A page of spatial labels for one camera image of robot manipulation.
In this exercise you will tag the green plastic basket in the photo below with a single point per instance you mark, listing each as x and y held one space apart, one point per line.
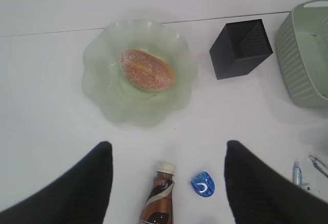
301 48

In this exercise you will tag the white grey pen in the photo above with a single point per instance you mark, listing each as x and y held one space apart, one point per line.
319 165

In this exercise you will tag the blue pencil sharpener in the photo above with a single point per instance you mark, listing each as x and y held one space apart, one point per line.
203 184

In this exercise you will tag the brown Nescafe coffee bottle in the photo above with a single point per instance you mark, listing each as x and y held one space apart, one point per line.
159 204

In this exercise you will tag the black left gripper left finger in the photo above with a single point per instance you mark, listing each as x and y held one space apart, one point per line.
81 195

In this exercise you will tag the black mesh pen holder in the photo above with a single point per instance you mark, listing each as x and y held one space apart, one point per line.
240 48

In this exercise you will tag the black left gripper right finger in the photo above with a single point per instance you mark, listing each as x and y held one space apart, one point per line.
258 194

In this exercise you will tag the sugared bread roll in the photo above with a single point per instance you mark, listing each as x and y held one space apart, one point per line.
146 71

